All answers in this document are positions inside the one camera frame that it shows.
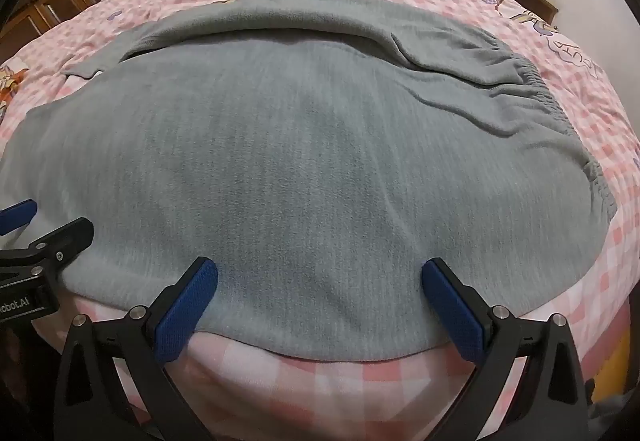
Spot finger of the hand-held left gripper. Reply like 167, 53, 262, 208
0, 198, 39, 236
0, 218, 95, 283

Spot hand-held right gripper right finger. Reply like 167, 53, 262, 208
421, 257, 591, 441

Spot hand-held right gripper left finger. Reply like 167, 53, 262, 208
52, 257, 219, 441

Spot grey pants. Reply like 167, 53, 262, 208
0, 0, 617, 363

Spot pink checked cartoon bed sheet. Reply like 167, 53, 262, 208
0, 0, 640, 441

